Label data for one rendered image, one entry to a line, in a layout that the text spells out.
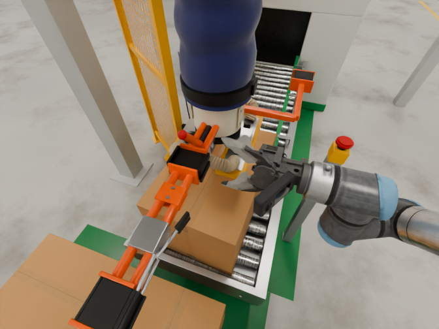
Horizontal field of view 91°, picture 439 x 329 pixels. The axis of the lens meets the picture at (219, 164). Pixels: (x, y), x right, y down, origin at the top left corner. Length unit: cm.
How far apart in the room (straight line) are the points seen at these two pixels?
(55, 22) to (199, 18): 105
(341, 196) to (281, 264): 133
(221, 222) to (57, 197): 187
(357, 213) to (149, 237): 43
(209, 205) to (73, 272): 78
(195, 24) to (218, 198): 57
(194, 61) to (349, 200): 47
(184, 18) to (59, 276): 122
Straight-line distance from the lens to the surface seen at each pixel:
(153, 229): 50
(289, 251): 183
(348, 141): 106
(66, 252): 141
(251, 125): 89
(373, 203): 52
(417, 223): 62
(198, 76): 60
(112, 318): 47
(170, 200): 53
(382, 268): 208
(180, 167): 56
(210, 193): 86
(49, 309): 135
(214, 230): 79
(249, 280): 115
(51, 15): 150
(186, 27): 58
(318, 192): 49
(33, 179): 272
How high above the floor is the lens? 167
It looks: 50 degrees down
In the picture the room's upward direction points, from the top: straight up
